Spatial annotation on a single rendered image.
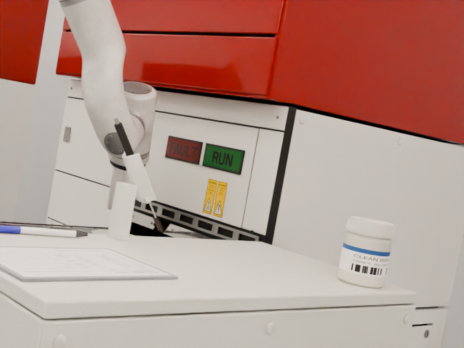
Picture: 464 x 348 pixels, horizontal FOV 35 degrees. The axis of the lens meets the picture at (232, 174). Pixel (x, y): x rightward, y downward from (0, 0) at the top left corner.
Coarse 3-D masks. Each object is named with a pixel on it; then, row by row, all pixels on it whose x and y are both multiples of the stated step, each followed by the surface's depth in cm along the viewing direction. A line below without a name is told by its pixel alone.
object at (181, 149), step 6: (174, 138) 158; (168, 144) 160; (174, 144) 158; (180, 144) 157; (186, 144) 155; (192, 144) 154; (198, 144) 152; (168, 150) 159; (174, 150) 158; (180, 150) 156; (186, 150) 155; (192, 150) 154; (198, 150) 152; (174, 156) 158; (180, 156) 156; (186, 156) 155; (192, 156) 153
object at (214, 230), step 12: (144, 204) 164; (156, 204) 161; (168, 216) 158; (180, 216) 155; (192, 216) 151; (204, 228) 149; (216, 228) 146; (228, 228) 143; (240, 240) 141; (252, 240) 139
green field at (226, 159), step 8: (208, 152) 150; (216, 152) 148; (224, 152) 146; (232, 152) 144; (240, 152) 143; (208, 160) 149; (216, 160) 148; (224, 160) 146; (232, 160) 144; (240, 160) 142; (224, 168) 145; (232, 168) 144
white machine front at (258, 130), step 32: (160, 96) 164; (192, 96) 156; (64, 128) 194; (160, 128) 163; (192, 128) 155; (224, 128) 147; (256, 128) 140; (288, 128) 136; (64, 160) 193; (96, 160) 181; (160, 160) 162; (256, 160) 140; (64, 192) 191; (96, 192) 180; (160, 192) 161; (192, 192) 153; (256, 192) 139; (64, 224) 190; (96, 224) 179; (224, 224) 145; (256, 224) 138
